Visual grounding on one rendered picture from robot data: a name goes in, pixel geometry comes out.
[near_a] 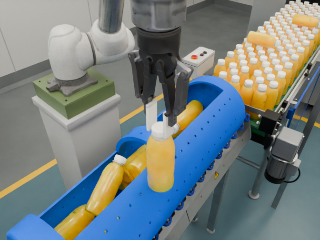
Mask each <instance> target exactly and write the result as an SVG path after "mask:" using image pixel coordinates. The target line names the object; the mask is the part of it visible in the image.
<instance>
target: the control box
mask: <svg viewBox="0 0 320 240"><path fill-rule="evenodd" d="M204 51H206V52H207V53H206V54H205V53H204V56H201V55H200V54H201V53H203V52H204ZM214 54H215V51H214V50H210V49H207V48H204V47H199V48H197V49H196V50H194V51H193V52H192V53H190V54H189V55H187V56H186V57H184V58H183V59H182V63H183V64H184V65H185V66H186V67H188V66H192V67H193V68H194V71H193V73H192V75H191V77H190V78H192V79H195V78H197V77H200V76H201V75H203V74H204V73H205V72H206V71H208V70H209V69H210V68H211V67H212V66H213V62H214ZM192 55H197V56H198V57H197V58H196V59H194V58H192V57H191V56H192Z"/></svg>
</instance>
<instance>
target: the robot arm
mask: <svg viewBox="0 0 320 240"><path fill-rule="evenodd" d="M124 1H125V0H99V16H98V19H97V20H96V21H95V22H94V23H93V26H92V28H91V30H90V32H85V33H84V32H80V30H79V29H78V28H76V27H75V26H72V25H69V24H62V25H58V26H56V27H54V28H52V30H51V31H50V33H49V36H48V45H47V48H48V56H49V60H50V65H51V68H52V71H53V73H54V78H50V79H48V80H47V83H48V84H49V85H48V86H46V89H47V90H48V92H51V91H55V90H59V91H61V92H62V93H63V94H64V96H66V97H68V96H71V95H72V94H73V93H75V92H77V91H80V90H82V89H84V88H86V87H88V86H91V85H94V84H97V83H98V80H97V79H96V78H93V77H91V76H90V75H88V72H87V69H89V68H90V67H92V66H95V65H101V64H107V63H111V62H115V61H119V60H122V59H124V58H125V57H127V56H128V57H129V60H130V63H131V67H132V75H133V83H134V90H135V96H136V98H138V99H139V98H140V99H142V102H143V103H144V114H145V115H146V125H147V131H148V132H149V131H151V127H152V125H153V124H154V123H155V122H157V100H156V99H154V100H152V99H153V98H155V97H156V96H155V95H154V93H155V87H156V81H157V76H158V77H159V82H160V83H161V84H162V90H163V96H164V101H165V107H166V111H165V112H163V139H164V140H167V139H168V138H169V137H170V136H171V135H172V134H174V125H175V124H176V123H177V116H179V115H180V114H181V113H182V112H183V111H184V110H186V106H187V97H188V90H189V81H190V77H191V75H192V73H193V71H194V68H193V67H192V66H188V67H186V66H185V65H184V64H183V63H181V58H180V55H179V49H180V44H181V25H183V24H184V23H185V20H186V9H187V0H130V12H131V21H132V23H133V24H134V25H135V26H136V33H137V45H138V47H139V49H135V50H133V49H134V46H135V41H134V37H133V35H132V33H131V31H130V30H129V29H128V28H126V27H125V25H124V24H123V23H122V15H123V8H124ZM175 69H177V74H176V75H175ZM175 76H177V77H178V78H177V82H176V87H175V80H174V79H175ZM140 89H141V90H140Z"/></svg>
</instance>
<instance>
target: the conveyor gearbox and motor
mask: <svg viewBox="0 0 320 240"><path fill-rule="evenodd" d="M303 138H304V134H303V133H301V132H298V131H295V130H292V129H290V128H287V127H284V126H283V127H282V128H281V130H280V131H278V132H277V133H276V135H274V136H273V138H272V140H271V141H272V145H271V148H270V158H269V157H267V160H268V163H267V166H266V169H265V172H264V176H265V178H266V179H267V180H268V181H269V182H271V183H274V184H281V183H283V182H285V183H292V182H295V181H296V180H298V178H299V177H300V169H299V168H298V167H299V165H300V163H301V160H299V159H297V158H298V154H297V152H298V150H299V147H300V145H301V143H302V140H303ZM297 170H298V171H299V174H298V177H297V178H296V179H295V180H293V181H284V180H285V178H286V176H287V174H290V175H292V176H295V174H296V172H297Z"/></svg>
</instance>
